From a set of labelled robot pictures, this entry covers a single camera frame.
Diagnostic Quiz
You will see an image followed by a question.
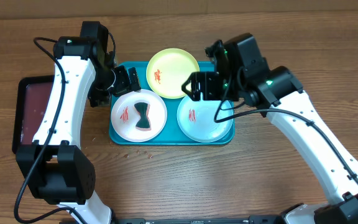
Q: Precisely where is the white plate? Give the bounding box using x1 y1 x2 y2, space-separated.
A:
111 89 167 142

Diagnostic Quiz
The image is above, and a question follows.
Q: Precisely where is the green and red sponge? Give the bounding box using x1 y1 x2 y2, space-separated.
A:
134 102 151 131

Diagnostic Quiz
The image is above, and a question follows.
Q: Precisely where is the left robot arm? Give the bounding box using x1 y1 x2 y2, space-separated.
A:
16 21 140 223

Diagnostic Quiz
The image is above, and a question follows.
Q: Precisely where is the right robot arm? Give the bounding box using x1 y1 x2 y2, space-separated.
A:
181 33 358 224

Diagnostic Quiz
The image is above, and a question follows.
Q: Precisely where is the teal plastic tray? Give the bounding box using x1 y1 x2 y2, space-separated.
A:
108 61 236 146

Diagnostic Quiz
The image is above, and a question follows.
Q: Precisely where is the black tray with maroon inside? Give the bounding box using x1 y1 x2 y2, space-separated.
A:
12 75 54 154

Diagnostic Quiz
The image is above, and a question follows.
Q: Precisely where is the light blue plate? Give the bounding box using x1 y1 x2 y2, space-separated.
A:
177 96 235 145

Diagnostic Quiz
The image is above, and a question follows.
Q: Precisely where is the yellow-green plate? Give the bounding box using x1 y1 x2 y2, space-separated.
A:
146 48 200 99

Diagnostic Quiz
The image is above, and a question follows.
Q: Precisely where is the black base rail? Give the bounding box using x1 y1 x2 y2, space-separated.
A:
114 215 286 224

